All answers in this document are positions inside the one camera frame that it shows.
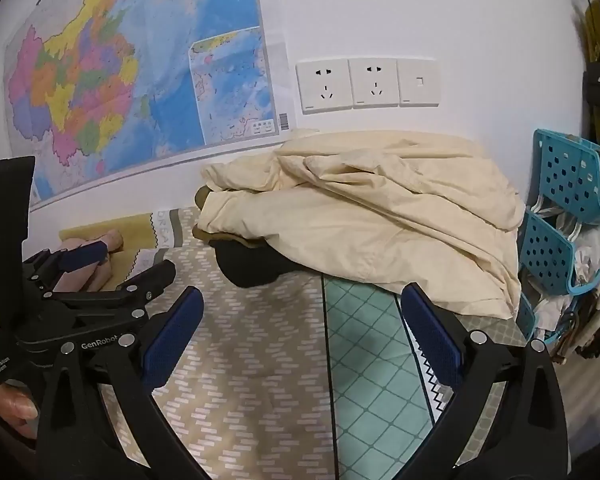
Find blue plastic basket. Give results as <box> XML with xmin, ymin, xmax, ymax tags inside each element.
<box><xmin>519</xmin><ymin>211</ymin><xmax>600</xmax><ymax>296</ymax></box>
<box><xmin>530</xmin><ymin>129</ymin><xmax>600</xmax><ymax>224</ymax></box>

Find white middle wall socket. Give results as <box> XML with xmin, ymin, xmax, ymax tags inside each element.
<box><xmin>348</xmin><ymin>58</ymin><xmax>400</xmax><ymax>108</ymax></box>

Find upper blue plastic basket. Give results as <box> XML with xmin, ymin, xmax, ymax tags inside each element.
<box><xmin>530</xmin><ymin>129</ymin><xmax>600</xmax><ymax>224</ymax></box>

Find white left wall socket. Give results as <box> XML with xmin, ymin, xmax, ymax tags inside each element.
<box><xmin>296</xmin><ymin>58</ymin><xmax>353</xmax><ymax>114</ymax></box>

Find pink folded garment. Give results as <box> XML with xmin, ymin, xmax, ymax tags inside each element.
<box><xmin>53</xmin><ymin>230</ymin><xmax>123</xmax><ymax>292</ymax></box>

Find dark olive garment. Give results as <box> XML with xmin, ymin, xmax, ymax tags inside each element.
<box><xmin>191</xmin><ymin>184</ymin><xmax>301</xmax><ymax>290</ymax></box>

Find patterned bed cover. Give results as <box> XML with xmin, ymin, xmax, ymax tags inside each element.
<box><xmin>94</xmin><ymin>205</ymin><xmax>531</xmax><ymax>480</ymax></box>

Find cream beige jacket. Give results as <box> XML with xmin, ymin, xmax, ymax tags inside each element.
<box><xmin>194</xmin><ymin>131</ymin><xmax>524</xmax><ymax>320</ymax></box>

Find white wall socket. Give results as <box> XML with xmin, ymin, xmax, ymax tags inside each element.
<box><xmin>348</xmin><ymin>58</ymin><xmax>400</xmax><ymax>108</ymax></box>
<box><xmin>296</xmin><ymin>58</ymin><xmax>353</xmax><ymax>114</ymax></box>

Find lower blue plastic basket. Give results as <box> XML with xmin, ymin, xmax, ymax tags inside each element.
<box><xmin>519</xmin><ymin>211</ymin><xmax>600</xmax><ymax>296</ymax></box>

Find colourful wall map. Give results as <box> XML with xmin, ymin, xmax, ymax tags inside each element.
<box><xmin>3</xmin><ymin>0</ymin><xmax>294</xmax><ymax>205</ymax></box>

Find person's left hand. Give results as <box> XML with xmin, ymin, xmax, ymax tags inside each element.
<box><xmin>0</xmin><ymin>384</ymin><xmax>38</xmax><ymax>440</ymax></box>

